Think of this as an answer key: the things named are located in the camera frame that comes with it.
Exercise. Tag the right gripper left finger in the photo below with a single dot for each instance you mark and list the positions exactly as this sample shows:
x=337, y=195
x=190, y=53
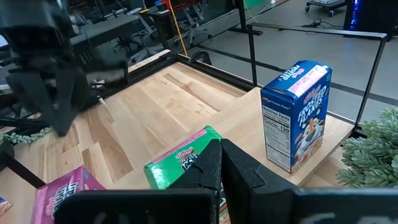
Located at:
x=205, y=174

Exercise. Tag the wooden shelf with black frame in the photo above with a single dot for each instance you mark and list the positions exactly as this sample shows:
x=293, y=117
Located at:
x=242, y=124

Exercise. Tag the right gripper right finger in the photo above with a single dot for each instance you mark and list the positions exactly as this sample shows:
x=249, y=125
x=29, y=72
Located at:
x=245, y=180

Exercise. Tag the round pale green succulent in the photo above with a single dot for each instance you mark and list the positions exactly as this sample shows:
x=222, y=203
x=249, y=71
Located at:
x=373, y=155

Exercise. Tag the green Apple Jacks cereal box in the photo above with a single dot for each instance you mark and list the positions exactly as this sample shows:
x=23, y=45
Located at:
x=174, y=161

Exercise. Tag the black computer tower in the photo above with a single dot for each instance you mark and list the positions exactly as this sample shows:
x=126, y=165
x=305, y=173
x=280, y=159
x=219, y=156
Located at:
x=373, y=15

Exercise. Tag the pink cereal box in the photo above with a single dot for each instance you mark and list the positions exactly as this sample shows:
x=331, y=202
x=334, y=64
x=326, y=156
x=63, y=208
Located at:
x=46, y=193

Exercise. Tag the small black side table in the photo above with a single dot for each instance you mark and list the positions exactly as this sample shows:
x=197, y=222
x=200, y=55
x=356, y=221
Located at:
x=157, y=21

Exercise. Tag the blue Frosted Flakes cereal box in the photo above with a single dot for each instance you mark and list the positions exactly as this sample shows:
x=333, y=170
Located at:
x=295, y=124

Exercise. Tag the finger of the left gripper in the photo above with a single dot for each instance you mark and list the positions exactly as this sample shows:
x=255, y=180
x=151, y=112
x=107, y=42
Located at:
x=76, y=93
x=34, y=93

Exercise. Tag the green panel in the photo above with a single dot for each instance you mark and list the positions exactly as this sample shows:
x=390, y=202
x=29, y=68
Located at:
x=257, y=3

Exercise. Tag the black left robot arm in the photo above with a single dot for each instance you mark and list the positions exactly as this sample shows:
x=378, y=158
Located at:
x=105, y=76

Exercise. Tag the black table clamp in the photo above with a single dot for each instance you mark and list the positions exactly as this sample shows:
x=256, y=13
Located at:
x=200, y=58

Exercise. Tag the grey desk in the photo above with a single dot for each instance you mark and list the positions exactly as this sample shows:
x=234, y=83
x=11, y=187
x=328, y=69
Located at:
x=105, y=29

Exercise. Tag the wheeled cart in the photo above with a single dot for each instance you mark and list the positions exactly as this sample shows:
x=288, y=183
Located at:
x=326, y=4

